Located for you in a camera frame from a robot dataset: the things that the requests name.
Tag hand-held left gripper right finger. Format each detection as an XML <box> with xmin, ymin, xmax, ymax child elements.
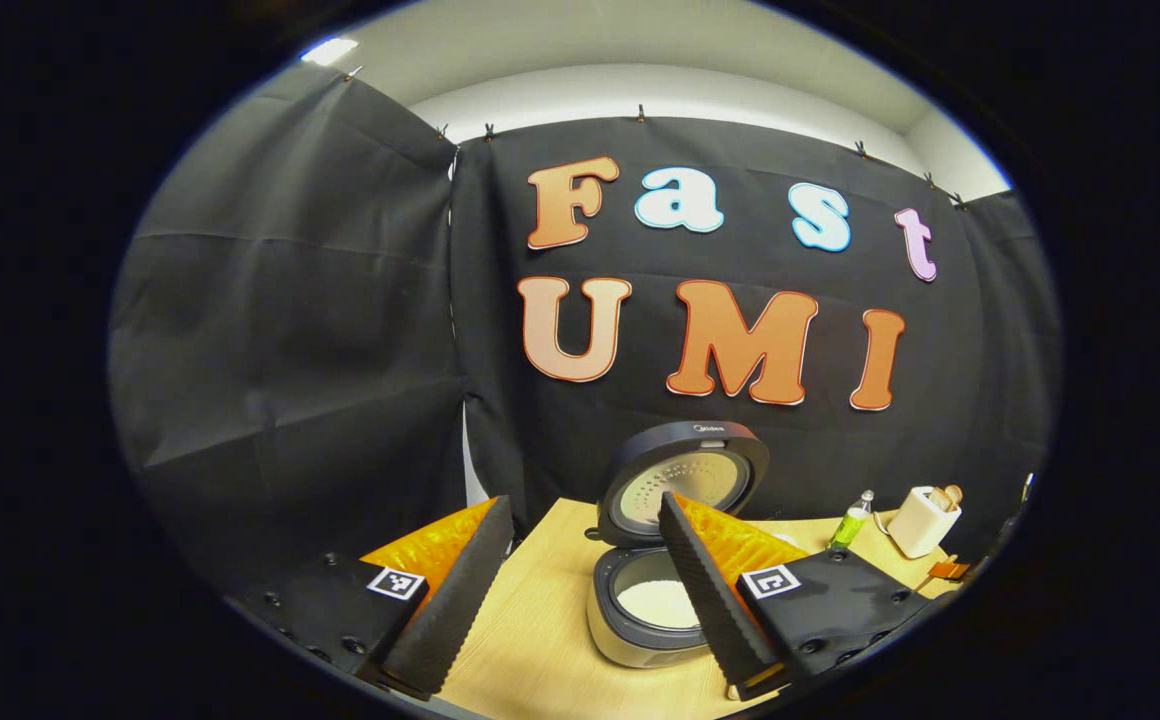
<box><xmin>658</xmin><ymin>490</ymin><xmax>951</xmax><ymax>701</ymax></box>

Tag ceiling light panel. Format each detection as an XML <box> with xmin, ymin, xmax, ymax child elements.
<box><xmin>300</xmin><ymin>37</ymin><xmax>359</xmax><ymax>67</ymax></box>

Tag white toaster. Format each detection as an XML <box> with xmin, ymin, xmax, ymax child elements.
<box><xmin>885</xmin><ymin>485</ymin><xmax>963</xmax><ymax>559</ymax></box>

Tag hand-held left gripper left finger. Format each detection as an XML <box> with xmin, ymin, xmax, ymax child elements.
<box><xmin>225</xmin><ymin>495</ymin><xmax>516</xmax><ymax>701</ymax></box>

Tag black and silver rice cooker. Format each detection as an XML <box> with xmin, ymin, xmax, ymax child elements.
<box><xmin>585</xmin><ymin>420</ymin><xmax>771</xmax><ymax>669</ymax></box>

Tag black backdrop cloth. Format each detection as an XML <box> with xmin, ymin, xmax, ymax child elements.
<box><xmin>108</xmin><ymin>65</ymin><xmax>1063</xmax><ymax>601</ymax></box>

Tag green drink bottle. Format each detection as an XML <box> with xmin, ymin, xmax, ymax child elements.
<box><xmin>828</xmin><ymin>489</ymin><xmax>876</xmax><ymax>551</ymax></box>

